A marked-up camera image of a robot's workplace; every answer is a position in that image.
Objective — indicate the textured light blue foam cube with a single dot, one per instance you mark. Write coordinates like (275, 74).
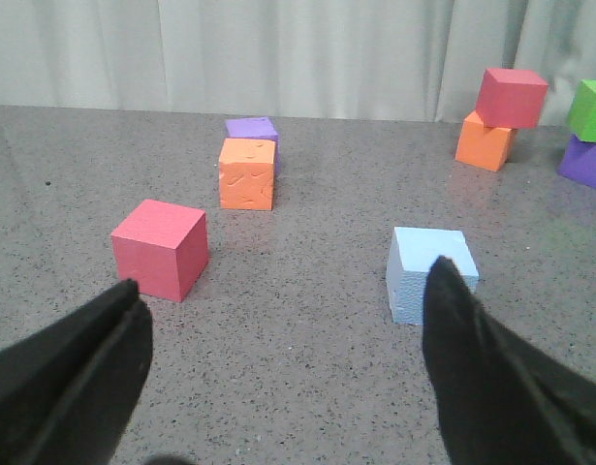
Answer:
(412, 253)

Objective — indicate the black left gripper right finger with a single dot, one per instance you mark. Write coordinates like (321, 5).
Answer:
(500, 400)

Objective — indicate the large purple foam cube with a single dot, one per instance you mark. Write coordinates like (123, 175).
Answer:
(579, 162)

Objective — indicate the red foam cube on table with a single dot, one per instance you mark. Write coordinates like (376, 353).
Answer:
(163, 246)

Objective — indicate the green foam cube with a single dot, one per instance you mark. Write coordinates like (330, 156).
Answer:
(581, 118)

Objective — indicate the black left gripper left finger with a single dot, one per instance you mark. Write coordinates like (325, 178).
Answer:
(68, 391)

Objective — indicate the small purple foam cube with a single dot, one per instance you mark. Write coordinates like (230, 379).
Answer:
(254, 128)

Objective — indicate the grey pleated curtain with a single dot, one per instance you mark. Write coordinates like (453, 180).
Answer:
(395, 60)

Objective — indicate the dented orange foam cube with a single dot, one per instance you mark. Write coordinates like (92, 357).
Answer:
(246, 174)

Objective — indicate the orange foam cube under red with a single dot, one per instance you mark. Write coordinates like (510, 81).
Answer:
(482, 146)

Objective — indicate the red foam cube on orange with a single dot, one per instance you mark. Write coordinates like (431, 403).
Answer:
(511, 98)

